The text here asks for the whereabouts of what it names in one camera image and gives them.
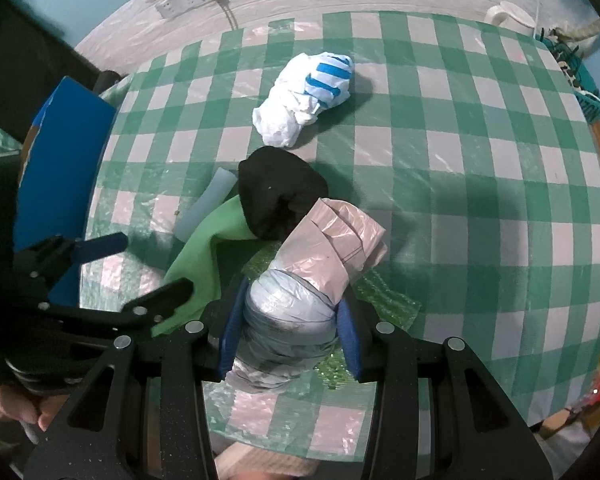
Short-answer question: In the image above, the white blue striped cloth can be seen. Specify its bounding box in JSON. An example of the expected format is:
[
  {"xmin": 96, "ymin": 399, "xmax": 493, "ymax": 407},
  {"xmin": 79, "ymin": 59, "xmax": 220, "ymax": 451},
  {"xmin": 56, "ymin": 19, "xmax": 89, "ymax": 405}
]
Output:
[{"xmin": 252, "ymin": 52, "xmax": 354, "ymax": 148}]

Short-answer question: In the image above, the black cloth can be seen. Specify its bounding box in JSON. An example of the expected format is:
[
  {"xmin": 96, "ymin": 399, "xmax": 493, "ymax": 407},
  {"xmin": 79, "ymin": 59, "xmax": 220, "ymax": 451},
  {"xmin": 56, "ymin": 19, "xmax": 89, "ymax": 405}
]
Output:
[{"xmin": 238, "ymin": 146, "xmax": 329, "ymax": 240}]

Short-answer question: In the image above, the blue cardboard box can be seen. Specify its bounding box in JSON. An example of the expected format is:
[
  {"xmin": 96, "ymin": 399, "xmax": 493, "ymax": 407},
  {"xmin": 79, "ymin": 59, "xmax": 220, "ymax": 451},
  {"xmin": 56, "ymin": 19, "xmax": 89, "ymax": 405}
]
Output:
[{"xmin": 14, "ymin": 77, "xmax": 116, "ymax": 306}]

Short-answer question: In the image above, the pink silver plastic bundle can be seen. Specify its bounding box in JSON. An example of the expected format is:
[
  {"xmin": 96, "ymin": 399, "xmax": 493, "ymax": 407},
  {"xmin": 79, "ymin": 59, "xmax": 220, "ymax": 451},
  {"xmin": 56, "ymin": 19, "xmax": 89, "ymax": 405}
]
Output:
[{"xmin": 226, "ymin": 198, "xmax": 387, "ymax": 393}]

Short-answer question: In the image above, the black cabinet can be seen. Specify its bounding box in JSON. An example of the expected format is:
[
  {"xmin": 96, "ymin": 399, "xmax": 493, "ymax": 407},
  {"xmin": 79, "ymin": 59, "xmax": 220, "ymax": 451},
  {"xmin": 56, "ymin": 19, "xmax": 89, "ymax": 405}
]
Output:
[{"xmin": 0, "ymin": 0, "xmax": 99, "ymax": 141}]

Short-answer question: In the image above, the white electric kettle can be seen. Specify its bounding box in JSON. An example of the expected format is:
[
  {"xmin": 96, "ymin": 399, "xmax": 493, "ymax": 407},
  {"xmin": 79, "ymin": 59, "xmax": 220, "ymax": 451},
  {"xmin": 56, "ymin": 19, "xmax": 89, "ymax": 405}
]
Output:
[{"xmin": 483, "ymin": 1, "xmax": 536, "ymax": 37}]

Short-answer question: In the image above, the light green cloth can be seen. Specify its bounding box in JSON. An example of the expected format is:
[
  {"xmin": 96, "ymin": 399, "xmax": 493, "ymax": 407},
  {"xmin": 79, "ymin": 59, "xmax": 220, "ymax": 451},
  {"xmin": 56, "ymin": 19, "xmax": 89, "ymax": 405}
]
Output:
[{"xmin": 151, "ymin": 196, "xmax": 256, "ymax": 337}]

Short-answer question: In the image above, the green checkered tablecloth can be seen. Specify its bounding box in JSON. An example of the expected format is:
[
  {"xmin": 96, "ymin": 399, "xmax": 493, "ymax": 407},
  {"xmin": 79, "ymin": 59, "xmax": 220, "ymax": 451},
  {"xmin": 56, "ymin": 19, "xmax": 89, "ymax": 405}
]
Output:
[{"xmin": 78, "ymin": 10, "xmax": 600, "ymax": 463}]

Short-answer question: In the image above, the grey plug cable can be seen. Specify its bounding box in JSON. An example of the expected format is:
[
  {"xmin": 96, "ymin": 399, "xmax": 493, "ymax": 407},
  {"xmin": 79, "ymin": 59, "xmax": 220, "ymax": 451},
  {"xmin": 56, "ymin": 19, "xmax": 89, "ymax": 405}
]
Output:
[{"xmin": 206, "ymin": 0, "xmax": 242, "ymax": 32}]

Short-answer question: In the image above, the teal plastic basket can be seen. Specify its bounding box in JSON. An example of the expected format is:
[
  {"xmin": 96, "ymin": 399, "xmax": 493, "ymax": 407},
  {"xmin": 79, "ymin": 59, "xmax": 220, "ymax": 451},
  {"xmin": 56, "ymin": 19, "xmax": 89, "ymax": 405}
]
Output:
[{"xmin": 535, "ymin": 28, "xmax": 600, "ymax": 125}]

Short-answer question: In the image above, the person left hand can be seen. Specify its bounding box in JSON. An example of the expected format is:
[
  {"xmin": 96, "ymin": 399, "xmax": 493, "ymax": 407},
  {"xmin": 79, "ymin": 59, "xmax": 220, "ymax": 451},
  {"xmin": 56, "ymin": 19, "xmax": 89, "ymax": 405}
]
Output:
[{"xmin": 0, "ymin": 385, "xmax": 69, "ymax": 431}]

